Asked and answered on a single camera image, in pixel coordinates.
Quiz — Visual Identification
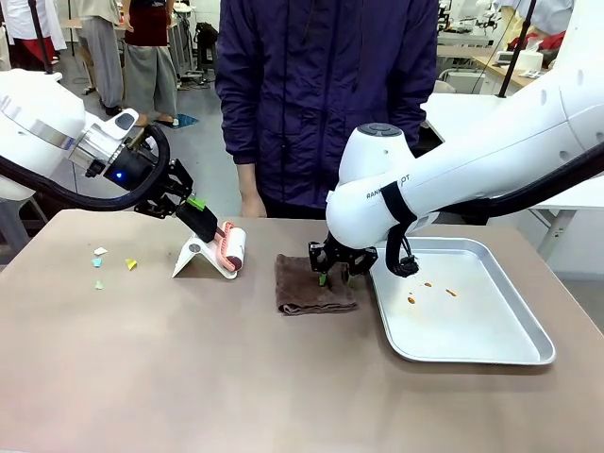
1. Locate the person in white coat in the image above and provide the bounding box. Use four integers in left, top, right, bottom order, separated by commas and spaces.
0, 0, 68, 72

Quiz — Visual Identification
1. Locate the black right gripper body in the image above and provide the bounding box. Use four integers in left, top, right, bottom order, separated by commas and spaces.
308, 240, 379, 276

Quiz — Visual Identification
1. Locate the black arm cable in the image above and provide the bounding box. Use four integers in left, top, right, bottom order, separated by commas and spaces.
0, 122, 172, 212
384, 140, 604, 278

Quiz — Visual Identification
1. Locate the wood top table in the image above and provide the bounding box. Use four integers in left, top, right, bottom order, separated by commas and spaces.
471, 54, 548, 93

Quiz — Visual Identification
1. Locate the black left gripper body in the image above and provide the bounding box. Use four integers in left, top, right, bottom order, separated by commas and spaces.
102, 144, 172, 193

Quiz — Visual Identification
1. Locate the person's left forearm purple sleeve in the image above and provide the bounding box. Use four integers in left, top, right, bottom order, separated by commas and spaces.
386, 70, 439, 159

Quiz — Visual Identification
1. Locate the black strap on arm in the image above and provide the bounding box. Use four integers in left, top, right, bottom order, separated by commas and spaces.
379, 181, 419, 228

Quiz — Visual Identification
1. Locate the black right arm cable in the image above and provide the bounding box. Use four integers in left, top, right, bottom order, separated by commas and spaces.
384, 140, 604, 278

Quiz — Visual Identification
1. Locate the person's right hand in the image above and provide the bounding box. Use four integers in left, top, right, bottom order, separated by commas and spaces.
239, 185, 269, 220

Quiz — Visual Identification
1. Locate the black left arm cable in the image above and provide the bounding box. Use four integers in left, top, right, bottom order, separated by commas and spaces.
0, 122, 172, 212

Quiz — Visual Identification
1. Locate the person's right forearm purple sleeve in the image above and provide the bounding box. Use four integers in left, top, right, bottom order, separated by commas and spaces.
216, 79, 261, 197

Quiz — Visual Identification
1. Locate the person in grey trousers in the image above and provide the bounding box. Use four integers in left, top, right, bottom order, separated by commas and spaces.
75, 0, 126, 117

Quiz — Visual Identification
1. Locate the black tripod pole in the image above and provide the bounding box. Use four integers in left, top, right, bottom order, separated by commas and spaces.
26, 0, 54, 76
498, 0, 539, 99

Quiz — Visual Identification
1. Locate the person in purple jacket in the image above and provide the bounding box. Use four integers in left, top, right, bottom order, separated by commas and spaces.
214, 0, 440, 221

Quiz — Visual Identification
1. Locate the pink lint roller black handle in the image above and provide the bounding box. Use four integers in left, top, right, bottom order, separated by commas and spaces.
175, 202, 250, 276

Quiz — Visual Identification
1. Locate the person in red apron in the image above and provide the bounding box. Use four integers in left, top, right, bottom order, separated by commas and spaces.
120, 0, 180, 127

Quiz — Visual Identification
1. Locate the white lint roller stand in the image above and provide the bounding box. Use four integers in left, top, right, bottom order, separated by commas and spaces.
171, 232, 240, 283

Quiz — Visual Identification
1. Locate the brown terry towel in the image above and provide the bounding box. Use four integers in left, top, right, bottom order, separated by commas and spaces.
275, 253, 360, 316

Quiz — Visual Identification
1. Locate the silver metal tray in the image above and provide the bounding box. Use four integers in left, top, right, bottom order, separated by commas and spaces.
368, 236, 558, 366

